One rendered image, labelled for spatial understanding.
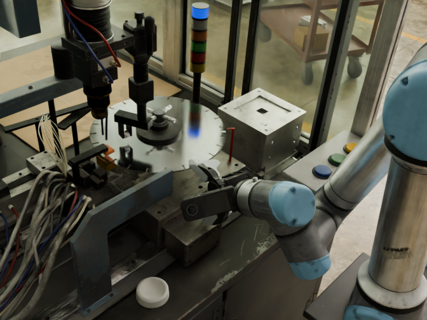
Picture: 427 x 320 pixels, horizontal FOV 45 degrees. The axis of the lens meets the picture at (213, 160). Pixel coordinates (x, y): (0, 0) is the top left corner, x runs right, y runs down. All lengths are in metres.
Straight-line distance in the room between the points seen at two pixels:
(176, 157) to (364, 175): 0.44
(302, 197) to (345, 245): 1.52
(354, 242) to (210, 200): 1.48
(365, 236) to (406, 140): 1.79
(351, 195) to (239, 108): 0.58
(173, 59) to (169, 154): 0.72
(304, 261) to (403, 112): 0.38
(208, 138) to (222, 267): 0.31
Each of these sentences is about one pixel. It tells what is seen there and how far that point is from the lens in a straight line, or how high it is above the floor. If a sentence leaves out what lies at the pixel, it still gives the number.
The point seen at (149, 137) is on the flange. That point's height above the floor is 0.96.
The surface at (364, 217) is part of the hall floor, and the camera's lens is 2.58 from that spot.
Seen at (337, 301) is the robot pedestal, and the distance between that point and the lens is 1.20.
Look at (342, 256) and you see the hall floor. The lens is 2.35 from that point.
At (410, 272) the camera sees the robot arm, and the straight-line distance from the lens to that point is 0.88.
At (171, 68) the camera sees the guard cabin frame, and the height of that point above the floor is 0.80.
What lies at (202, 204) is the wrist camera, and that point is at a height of 0.97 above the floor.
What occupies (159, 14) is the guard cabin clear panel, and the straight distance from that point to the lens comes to 1.88.
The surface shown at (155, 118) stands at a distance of 1.23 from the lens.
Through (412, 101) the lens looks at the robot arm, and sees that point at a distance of 0.68.
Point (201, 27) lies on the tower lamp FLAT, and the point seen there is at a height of 1.11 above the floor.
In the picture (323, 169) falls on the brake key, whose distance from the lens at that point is 1.27.
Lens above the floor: 1.66
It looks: 37 degrees down
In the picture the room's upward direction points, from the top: 4 degrees clockwise
